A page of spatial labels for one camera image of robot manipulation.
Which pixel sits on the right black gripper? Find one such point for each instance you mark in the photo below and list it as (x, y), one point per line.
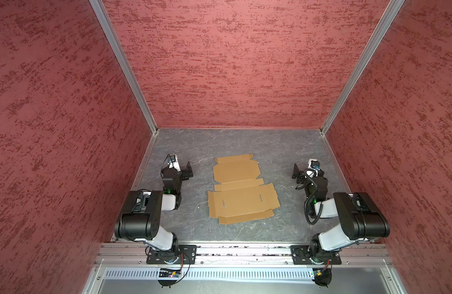
(300, 173)

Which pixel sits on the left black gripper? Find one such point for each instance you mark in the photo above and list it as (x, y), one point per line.
(183, 173)

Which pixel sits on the brown cardboard box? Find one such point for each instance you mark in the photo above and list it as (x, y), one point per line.
(241, 194)

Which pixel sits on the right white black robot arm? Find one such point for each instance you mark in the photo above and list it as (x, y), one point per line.
(360, 220)

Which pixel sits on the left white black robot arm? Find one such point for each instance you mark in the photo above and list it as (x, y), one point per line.
(139, 218)

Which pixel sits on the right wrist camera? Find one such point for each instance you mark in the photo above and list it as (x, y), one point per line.
(313, 168)

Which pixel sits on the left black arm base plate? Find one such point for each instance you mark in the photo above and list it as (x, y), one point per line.
(180, 255)

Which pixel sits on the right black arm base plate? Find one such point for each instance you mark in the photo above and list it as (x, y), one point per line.
(304, 255)

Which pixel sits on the perforated metal cable tray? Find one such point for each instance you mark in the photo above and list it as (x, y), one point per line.
(298, 275)

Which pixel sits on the aluminium front rail frame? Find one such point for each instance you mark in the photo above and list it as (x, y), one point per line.
(245, 255)

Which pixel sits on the left aluminium corner post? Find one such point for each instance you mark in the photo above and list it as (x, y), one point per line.
(114, 42)

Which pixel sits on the aluminium corner post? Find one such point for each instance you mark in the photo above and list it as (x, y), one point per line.
(373, 43)
(114, 42)

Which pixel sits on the right aluminium corner post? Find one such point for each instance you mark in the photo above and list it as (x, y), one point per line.
(373, 43)

